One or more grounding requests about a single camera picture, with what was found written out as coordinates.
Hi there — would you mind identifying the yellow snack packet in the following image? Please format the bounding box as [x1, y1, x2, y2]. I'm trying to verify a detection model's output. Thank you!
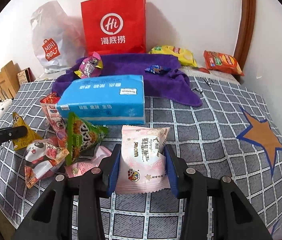
[12, 112, 42, 151]

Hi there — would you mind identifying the light pink snack packet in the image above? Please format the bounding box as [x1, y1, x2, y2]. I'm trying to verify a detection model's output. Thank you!
[115, 125, 170, 194]

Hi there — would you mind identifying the green snack packet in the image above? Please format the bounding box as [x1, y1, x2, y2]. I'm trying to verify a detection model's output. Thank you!
[66, 112, 108, 166]

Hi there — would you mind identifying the small purple-pink candy packet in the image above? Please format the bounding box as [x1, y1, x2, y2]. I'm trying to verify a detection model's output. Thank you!
[74, 52, 104, 79]

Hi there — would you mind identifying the small blue candy packet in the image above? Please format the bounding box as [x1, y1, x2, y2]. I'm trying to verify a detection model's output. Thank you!
[145, 64, 171, 75]

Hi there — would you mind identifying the wooden headboard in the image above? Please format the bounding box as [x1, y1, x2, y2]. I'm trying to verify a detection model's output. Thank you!
[0, 61, 21, 101]

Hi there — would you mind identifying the panda snack packet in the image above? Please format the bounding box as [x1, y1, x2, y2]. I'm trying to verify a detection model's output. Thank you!
[24, 139, 69, 189]

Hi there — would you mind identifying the white snack packet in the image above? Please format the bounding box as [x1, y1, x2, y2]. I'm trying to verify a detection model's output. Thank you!
[65, 146, 112, 178]

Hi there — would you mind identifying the red-white long snack packet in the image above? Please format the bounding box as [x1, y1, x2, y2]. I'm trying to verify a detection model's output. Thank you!
[40, 93, 67, 148]

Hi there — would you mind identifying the brown framed picture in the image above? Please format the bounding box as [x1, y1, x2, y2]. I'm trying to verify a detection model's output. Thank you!
[17, 68, 35, 86]

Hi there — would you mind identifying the grey checked bed sheet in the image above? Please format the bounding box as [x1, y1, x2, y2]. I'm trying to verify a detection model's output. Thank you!
[0, 77, 282, 239]

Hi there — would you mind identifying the white Miniso plastic bag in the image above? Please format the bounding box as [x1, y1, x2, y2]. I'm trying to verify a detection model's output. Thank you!
[30, 1, 86, 74]

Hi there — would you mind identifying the blue tissue pack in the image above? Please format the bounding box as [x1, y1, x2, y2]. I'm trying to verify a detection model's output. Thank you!
[56, 75, 145, 125]

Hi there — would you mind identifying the purple towel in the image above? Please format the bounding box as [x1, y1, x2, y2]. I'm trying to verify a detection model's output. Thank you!
[51, 52, 203, 108]

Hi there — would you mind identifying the orange-red chips bag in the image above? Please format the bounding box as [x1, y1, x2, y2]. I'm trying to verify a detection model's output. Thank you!
[203, 50, 244, 76]

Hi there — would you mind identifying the yellow chips bag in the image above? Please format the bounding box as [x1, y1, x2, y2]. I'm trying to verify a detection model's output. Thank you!
[148, 45, 198, 67]

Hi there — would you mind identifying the red Haidilao paper bag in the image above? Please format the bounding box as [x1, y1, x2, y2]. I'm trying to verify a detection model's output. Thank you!
[81, 0, 146, 55]

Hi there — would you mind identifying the brown door frame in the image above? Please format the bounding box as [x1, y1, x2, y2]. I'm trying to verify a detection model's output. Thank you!
[234, 0, 256, 70]

